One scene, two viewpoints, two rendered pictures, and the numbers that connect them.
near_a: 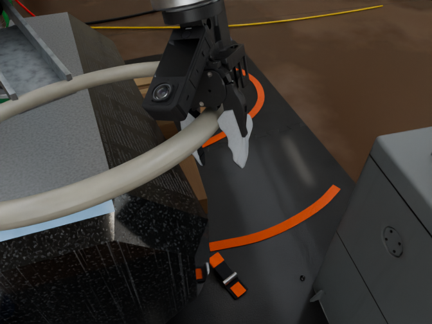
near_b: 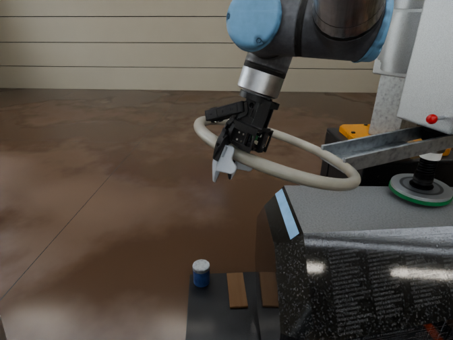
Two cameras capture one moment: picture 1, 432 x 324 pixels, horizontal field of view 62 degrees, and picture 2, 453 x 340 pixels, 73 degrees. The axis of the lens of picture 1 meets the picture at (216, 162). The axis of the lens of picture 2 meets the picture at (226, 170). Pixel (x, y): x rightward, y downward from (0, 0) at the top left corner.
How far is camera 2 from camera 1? 0.83 m
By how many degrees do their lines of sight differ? 83
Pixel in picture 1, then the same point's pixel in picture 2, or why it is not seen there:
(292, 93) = not seen: outside the picture
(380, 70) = not seen: outside the picture
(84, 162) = (330, 222)
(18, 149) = (344, 197)
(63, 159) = (334, 214)
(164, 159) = (201, 132)
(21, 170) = (324, 199)
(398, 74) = not seen: outside the picture
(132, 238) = (278, 261)
